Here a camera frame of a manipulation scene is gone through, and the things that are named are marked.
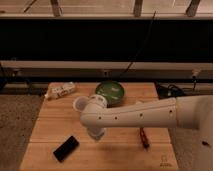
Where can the green bowl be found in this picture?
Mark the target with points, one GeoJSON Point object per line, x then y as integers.
{"type": "Point", "coordinates": [113, 91]}

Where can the black eraser block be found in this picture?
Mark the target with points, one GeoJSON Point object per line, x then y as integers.
{"type": "Point", "coordinates": [66, 148]}

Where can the translucent yellowish gripper tool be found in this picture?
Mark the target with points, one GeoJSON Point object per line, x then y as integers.
{"type": "Point", "coordinates": [96, 137]}

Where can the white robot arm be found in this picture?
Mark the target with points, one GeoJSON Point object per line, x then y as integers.
{"type": "Point", "coordinates": [194, 112]}

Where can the white crumpled wrapper package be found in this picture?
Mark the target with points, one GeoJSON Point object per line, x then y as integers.
{"type": "Point", "coordinates": [60, 91]}

